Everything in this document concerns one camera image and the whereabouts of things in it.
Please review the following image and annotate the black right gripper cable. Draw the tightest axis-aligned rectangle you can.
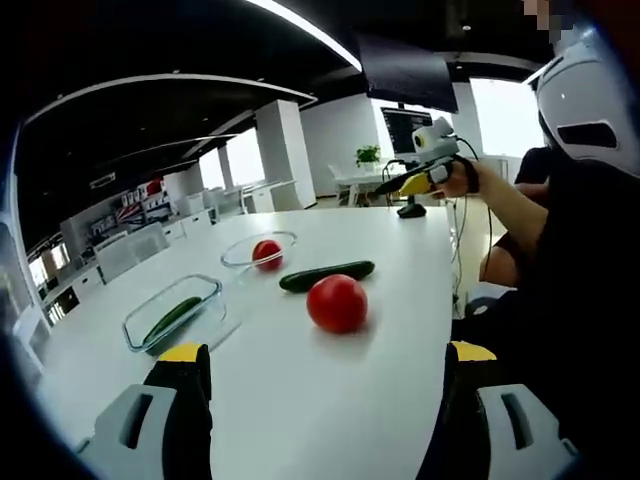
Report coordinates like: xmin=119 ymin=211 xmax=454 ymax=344
xmin=449 ymin=133 xmax=496 ymax=316

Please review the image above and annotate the green cucumber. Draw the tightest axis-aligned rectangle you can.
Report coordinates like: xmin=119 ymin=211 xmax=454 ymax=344
xmin=278 ymin=259 xmax=376 ymax=294
xmin=143 ymin=296 xmax=203 ymax=347

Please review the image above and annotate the person's bare knee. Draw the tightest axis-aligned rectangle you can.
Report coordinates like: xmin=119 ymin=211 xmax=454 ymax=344
xmin=478 ymin=232 xmax=522 ymax=288

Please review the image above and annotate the flag print poster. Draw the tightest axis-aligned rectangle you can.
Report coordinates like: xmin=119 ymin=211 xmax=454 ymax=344
xmin=115 ymin=202 xmax=147 ymax=226

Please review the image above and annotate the white low cabinet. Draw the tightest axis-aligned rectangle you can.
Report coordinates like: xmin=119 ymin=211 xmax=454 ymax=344
xmin=162 ymin=209 xmax=214 ymax=244

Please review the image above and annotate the large dark hanging panel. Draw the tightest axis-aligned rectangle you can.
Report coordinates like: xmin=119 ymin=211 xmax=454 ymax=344
xmin=356 ymin=32 xmax=460 ymax=114

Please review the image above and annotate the green potted plant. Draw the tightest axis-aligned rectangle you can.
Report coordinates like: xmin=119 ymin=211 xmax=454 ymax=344
xmin=355 ymin=144 xmax=382 ymax=172

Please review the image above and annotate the round glass storage container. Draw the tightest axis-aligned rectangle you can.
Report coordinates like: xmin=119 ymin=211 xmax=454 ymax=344
xmin=220 ymin=230 xmax=299 ymax=277

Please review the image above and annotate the black desk stand base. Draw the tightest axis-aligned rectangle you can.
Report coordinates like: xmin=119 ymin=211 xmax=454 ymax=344
xmin=397 ymin=197 xmax=428 ymax=220

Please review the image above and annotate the small white background table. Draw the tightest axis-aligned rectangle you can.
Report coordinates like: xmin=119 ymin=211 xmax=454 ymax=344
xmin=331 ymin=168 xmax=402 ymax=207

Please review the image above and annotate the computer monitor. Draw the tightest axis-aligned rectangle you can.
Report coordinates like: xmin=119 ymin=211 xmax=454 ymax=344
xmin=380 ymin=106 xmax=434 ymax=157

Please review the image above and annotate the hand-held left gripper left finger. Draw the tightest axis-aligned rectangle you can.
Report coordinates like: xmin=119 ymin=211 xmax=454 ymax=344
xmin=76 ymin=342 xmax=214 ymax=480

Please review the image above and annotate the white rack with boxes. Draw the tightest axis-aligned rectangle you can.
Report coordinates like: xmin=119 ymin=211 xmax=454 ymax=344
xmin=89 ymin=178 xmax=177 ymax=236

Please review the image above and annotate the person's right hand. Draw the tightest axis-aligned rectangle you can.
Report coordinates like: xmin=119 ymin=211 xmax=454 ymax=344
xmin=430 ymin=158 xmax=484 ymax=201

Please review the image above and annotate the ceiling light strip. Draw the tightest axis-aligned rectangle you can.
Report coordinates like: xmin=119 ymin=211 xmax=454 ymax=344
xmin=244 ymin=0 xmax=363 ymax=72

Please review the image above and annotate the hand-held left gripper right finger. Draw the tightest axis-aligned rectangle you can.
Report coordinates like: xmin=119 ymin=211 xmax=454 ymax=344
xmin=417 ymin=340 xmax=582 ymax=480

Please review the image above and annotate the rectangular glass storage container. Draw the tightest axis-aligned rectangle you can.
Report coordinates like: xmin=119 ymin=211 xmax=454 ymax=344
xmin=122 ymin=273 xmax=229 ymax=357

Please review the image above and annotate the red tomato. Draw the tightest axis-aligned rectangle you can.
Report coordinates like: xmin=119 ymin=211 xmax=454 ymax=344
xmin=306 ymin=273 xmax=370 ymax=336
xmin=251 ymin=239 xmax=285 ymax=273

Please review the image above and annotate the person's black shirt torso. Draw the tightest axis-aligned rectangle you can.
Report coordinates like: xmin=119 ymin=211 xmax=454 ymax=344
xmin=452 ymin=147 xmax=640 ymax=480

